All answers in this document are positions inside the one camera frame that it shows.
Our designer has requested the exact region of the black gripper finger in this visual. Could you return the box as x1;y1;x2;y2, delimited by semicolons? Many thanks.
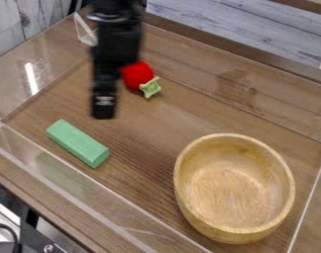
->
91;75;117;120

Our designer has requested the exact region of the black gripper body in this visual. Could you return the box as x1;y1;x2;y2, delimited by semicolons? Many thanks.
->
87;0;145;81

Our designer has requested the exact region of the green rectangular block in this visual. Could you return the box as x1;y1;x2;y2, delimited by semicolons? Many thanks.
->
45;120;109;169

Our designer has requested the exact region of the wooden brown bowl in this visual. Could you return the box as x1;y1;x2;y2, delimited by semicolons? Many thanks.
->
172;133;295;244

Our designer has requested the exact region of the red plush strawberry toy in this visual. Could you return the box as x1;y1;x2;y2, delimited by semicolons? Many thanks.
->
120;61;160;99

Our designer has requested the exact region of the clear acrylic tray wall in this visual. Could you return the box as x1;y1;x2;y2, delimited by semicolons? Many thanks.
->
0;121;208;253

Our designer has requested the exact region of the black cable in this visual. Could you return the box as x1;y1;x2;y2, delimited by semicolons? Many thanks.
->
0;222;22;253

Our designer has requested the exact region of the black metal table bracket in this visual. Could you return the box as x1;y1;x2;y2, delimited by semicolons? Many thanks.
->
18;209;67;253

